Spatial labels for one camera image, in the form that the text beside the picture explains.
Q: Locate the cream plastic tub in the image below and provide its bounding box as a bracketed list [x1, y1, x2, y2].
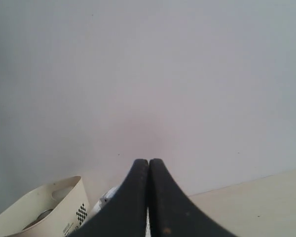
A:
[0, 176, 90, 237]

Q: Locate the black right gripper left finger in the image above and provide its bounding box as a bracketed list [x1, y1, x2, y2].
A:
[74, 159, 148, 237]

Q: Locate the stainless steel cup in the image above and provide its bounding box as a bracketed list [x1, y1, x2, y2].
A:
[22, 209, 53, 230]

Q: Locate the white perforated basket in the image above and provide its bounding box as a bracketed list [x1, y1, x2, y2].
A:
[88, 186, 152, 237]

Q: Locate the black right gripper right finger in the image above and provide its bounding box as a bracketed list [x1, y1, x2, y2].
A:
[149, 158, 233, 237]

